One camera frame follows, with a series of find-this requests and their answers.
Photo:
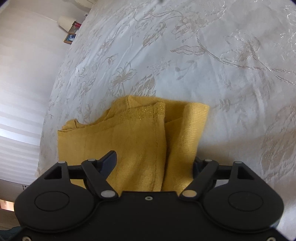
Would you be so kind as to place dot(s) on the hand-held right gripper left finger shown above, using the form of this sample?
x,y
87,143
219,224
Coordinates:
x,y
108,163

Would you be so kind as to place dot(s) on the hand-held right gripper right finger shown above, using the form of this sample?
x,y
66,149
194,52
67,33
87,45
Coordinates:
x,y
205,171

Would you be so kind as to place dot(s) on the yellow knit sweater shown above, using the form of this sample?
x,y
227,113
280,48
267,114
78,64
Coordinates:
x,y
138,148

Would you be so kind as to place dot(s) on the white embroidered bedspread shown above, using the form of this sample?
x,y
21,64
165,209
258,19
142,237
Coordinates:
x,y
175,58

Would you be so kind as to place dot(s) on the red candle jar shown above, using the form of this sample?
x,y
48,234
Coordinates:
x,y
77,23

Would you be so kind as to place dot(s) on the cream shade table lamp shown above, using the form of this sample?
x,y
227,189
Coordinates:
x,y
66,22

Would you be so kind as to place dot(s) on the wooden photo frame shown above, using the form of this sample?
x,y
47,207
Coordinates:
x,y
70,39

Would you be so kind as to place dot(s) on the small white photo frame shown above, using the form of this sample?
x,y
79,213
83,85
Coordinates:
x,y
74,29

